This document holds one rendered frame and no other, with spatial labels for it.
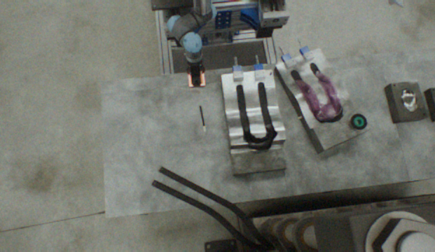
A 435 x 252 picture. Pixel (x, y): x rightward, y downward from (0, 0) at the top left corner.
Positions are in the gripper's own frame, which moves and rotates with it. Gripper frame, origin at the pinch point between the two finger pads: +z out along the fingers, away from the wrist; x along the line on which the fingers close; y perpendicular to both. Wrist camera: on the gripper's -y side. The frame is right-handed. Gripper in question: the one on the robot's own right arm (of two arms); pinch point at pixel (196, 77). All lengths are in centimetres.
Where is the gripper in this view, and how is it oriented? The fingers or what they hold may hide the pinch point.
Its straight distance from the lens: 183.5
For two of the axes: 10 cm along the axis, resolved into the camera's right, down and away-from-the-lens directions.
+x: -9.9, 1.1, -0.5
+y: -1.2, -9.6, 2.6
